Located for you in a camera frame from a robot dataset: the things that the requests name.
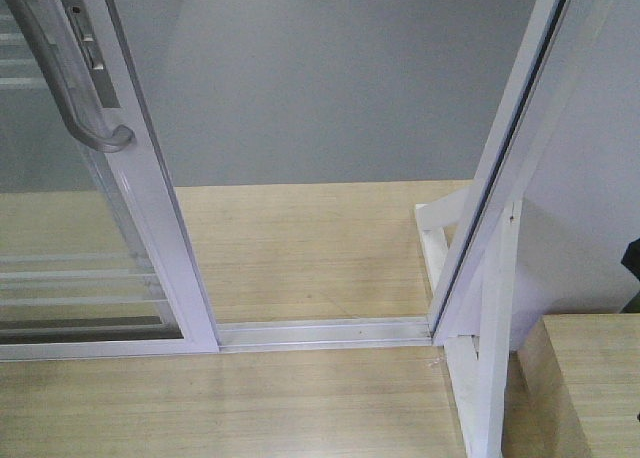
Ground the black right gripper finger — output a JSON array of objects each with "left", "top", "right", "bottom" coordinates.
[{"left": 621, "top": 239, "right": 640, "bottom": 279}]

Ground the grey metal door handle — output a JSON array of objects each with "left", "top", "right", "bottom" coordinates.
[{"left": 5, "top": 0, "right": 135, "bottom": 153}]

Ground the white framed sliding glass door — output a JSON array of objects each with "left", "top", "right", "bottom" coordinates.
[{"left": 1, "top": 0, "right": 219, "bottom": 362}]

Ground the aluminium floor door track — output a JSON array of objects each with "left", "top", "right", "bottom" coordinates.
[{"left": 218, "top": 317, "right": 432, "bottom": 353}]

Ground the light wooden step box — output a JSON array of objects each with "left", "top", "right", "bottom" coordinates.
[{"left": 518, "top": 314, "right": 639, "bottom": 457}]

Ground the white wooden support brace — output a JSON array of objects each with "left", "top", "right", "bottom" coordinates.
[{"left": 415, "top": 187, "right": 522, "bottom": 457}]

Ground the fixed white framed glass panel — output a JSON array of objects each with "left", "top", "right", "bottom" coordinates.
[{"left": 1, "top": 0, "right": 178, "bottom": 341}]

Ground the white door jamb frame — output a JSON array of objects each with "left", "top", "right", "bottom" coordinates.
[{"left": 428, "top": 0, "right": 570, "bottom": 346}]

